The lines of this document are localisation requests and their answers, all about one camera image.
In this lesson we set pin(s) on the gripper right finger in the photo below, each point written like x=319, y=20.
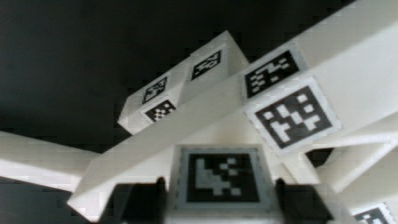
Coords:
x=302, y=206

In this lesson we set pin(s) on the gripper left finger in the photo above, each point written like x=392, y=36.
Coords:
x=136, y=203

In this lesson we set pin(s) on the white tagged cube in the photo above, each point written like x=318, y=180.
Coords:
x=220, y=187

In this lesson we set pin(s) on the white chair seat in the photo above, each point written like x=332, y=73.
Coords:
x=280, y=119

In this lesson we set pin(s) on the white chair back frame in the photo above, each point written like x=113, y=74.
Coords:
x=344, y=54

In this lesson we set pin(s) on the white chair leg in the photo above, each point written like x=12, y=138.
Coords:
x=215, y=61

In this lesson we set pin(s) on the white U-shaped obstacle frame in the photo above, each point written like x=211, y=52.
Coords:
x=40, y=162

